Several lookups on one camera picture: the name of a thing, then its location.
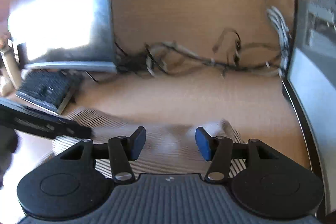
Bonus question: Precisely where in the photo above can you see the white cable bundle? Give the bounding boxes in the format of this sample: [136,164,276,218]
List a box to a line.
[227,0,292,75]

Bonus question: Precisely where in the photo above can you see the black keyboard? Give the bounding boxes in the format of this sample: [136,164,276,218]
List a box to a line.
[16,70,83,115]

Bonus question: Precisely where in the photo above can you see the white striped long-sleeve shirt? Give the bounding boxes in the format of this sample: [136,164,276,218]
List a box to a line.
[52,107,244,177]

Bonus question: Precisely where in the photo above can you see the left computer monitor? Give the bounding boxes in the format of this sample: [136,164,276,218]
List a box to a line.
[8,0,117,72]

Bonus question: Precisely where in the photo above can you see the left gloved hand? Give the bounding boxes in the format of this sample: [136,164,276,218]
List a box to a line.
[0,126,19,188]

